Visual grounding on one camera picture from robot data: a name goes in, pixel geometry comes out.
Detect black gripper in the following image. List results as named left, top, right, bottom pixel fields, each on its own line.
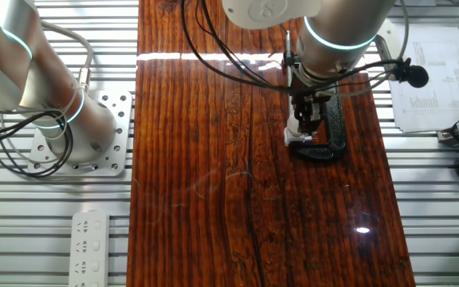
left=290, top=81, right=339, bottom=135

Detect white bulb socket adapter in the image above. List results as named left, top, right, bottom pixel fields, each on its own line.
left=283, top=132, right=319, bottom=147

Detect brown wooden board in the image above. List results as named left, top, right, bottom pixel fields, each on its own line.
left=125, top=0, right=417, bottom=287

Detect printed white paper sheets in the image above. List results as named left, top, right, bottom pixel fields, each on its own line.
left=386, top=26, right=459, bottom=134

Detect white power strip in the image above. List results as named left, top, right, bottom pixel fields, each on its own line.
left=68, top=210, right=111, bottom=287

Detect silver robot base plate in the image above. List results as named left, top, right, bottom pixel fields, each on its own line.
left=27, top=89, right=134, bottom=178

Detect thick grey robot cable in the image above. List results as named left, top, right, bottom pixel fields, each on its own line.
left=40, top=19, right=95, bottom=92

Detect black looped base cables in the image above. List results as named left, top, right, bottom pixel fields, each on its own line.
left=0, top=111, right=75, bottom=179

